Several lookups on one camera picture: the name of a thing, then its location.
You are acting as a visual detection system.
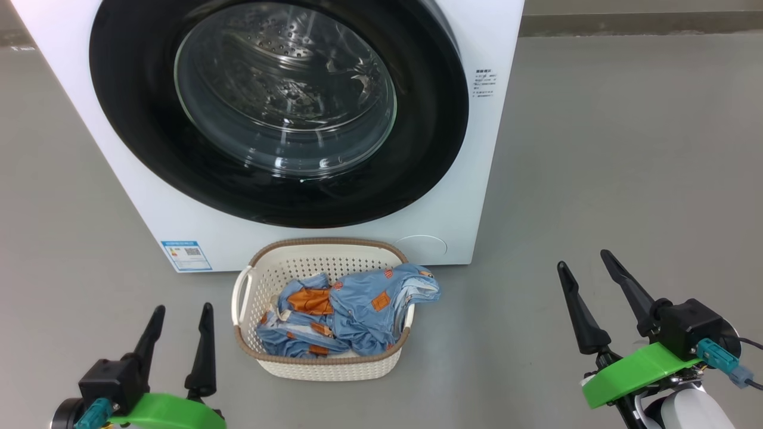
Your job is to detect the blue energy label sticker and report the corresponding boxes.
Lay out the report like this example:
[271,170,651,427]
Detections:
[162,241,212,272]

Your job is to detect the printed text notice label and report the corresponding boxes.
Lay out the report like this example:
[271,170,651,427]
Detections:
[474,69,497,98]

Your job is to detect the white front-load washing machine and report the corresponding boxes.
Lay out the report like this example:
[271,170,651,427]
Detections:
[11,0,525,273]

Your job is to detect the round white filter cover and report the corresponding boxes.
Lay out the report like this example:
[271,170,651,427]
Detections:
[395,235,448,260]

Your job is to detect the light blue garment small patches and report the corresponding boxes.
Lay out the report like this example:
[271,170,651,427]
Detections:
[329,264,442,356]

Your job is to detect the stainless steel washer drum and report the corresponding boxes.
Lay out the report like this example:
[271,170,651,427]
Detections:
[176,3,397,176]

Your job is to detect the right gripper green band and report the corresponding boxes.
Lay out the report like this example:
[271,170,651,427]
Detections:
[557,249,710,429]

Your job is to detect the teal camera cable connector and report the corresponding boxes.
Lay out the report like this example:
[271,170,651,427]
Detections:
[75,398,114,429]
[696,338,755,389]

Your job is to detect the blue garment large orange print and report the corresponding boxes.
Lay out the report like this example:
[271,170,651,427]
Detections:
[256,273,352,358]

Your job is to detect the black round glass washer door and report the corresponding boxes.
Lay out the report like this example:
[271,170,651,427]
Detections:
[89,0,470,229]

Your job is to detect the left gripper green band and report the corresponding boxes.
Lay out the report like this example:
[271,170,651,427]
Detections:
[107,302,227,429]

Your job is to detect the cream perforated laundry basket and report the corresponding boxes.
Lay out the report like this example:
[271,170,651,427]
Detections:
[231,238,416,382]

